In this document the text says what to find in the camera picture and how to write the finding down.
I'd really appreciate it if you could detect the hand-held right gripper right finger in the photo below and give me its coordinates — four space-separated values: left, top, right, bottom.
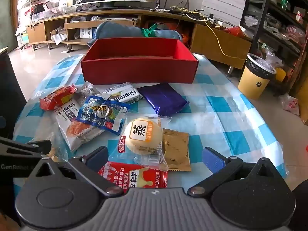
188 147 280 196

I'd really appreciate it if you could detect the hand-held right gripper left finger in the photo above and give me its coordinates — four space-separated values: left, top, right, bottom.
30 146 124 196

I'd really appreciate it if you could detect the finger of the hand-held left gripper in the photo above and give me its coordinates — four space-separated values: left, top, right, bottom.
0 136 52 156

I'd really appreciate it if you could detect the yellow snack packet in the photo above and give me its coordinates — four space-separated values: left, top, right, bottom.
162 128 192 172

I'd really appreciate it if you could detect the white noodle snack packet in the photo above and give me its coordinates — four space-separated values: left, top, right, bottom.
54 99 105 151

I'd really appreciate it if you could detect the blue snack packet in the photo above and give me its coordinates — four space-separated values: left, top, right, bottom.
76 95 129 136

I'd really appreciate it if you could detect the red packet with white label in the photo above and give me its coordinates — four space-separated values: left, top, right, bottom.
97 161 168 195

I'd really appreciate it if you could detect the clear packet with round bun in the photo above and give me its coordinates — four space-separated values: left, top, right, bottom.
117 115 172 171

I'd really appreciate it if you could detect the crinkled red snack packet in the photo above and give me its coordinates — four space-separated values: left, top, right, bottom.
39 85 78 111

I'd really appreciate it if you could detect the silver snack packet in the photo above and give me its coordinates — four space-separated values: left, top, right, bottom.
77 82 106 100

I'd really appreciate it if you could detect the white wafer packet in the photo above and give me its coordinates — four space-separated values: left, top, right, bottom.
103 82 144 105

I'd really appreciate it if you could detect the purple foil packet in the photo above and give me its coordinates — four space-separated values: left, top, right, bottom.
137 82 190 116

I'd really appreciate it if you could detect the red cardboard box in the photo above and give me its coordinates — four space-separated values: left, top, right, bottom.
80 38 199 85

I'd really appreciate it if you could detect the blue checkered tablecloth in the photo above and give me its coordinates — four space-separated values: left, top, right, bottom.
13 53 288 198

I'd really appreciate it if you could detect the black object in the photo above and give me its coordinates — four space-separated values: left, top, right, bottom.
0 52 27 139

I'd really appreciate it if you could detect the yellow trash bin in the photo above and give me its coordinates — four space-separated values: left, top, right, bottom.
238 53 277 100

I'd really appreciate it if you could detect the pink printed plastic bag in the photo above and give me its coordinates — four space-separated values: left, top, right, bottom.
279 94 300 116

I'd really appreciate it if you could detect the wooden side cabinet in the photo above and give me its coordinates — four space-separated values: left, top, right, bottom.
292 72 308 126

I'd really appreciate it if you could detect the white cardboard box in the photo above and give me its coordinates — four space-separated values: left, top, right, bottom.
79 28 98 39

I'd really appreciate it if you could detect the framed glass board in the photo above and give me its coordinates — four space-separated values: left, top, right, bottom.
0 0 20 53

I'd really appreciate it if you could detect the blue bolster cushion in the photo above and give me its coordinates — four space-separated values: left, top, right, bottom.
87 21 183 49

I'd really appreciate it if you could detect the red plastic bag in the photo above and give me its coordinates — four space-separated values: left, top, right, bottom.
224 26 251 38

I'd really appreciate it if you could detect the wooden television cabinet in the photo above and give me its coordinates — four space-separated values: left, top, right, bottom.
26 8 252 70

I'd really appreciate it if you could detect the black metal shelf rack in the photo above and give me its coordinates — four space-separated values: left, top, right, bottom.
239 0 308 97

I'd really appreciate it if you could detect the yellow cable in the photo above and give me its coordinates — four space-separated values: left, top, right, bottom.
173 0 248 59

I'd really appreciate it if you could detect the green strap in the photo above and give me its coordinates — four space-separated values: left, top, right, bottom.
141 24 158 38

